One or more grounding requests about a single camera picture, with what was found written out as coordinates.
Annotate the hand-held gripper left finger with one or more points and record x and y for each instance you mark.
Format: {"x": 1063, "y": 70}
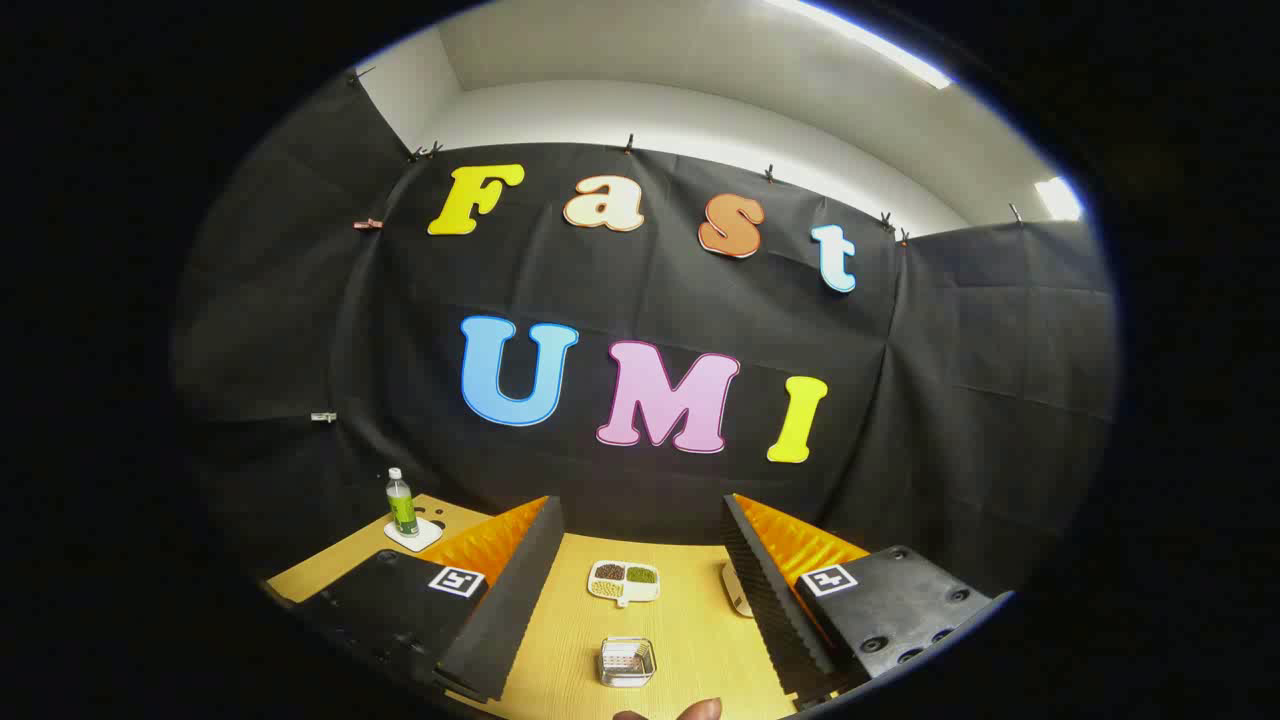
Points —
{"x": 520, "y": 600}

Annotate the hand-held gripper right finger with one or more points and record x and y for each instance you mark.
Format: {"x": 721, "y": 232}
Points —
{"x": 770, "y": 600}

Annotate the white toaster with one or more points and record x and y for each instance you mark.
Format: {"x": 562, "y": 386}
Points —
{"x": 735, "y": 595}

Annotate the yellow soybeans pile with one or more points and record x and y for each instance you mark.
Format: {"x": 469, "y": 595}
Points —
{"x": 605, "y": 588}

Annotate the dark red beans pile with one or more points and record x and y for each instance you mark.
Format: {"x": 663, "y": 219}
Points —
{"x": 609, "y": 571}

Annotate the white divided dish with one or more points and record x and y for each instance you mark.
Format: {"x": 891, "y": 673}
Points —
{"x": 622, "y": 598}

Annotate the white coaster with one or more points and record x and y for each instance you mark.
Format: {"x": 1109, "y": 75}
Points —
{"x": 425, "y": 540}

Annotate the green mung beans pile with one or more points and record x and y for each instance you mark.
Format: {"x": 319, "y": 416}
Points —
{"x": 641, "y": 574}

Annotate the green label drink bottle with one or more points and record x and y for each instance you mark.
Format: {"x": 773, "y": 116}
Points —
{"x": 402, "y": 510}

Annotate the row of black clamps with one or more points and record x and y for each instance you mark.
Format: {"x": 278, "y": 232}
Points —
{"x": 628, "y": 145}

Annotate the ceiling light panel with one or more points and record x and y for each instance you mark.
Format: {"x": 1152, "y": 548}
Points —
{"x": 1058, "y": 198}

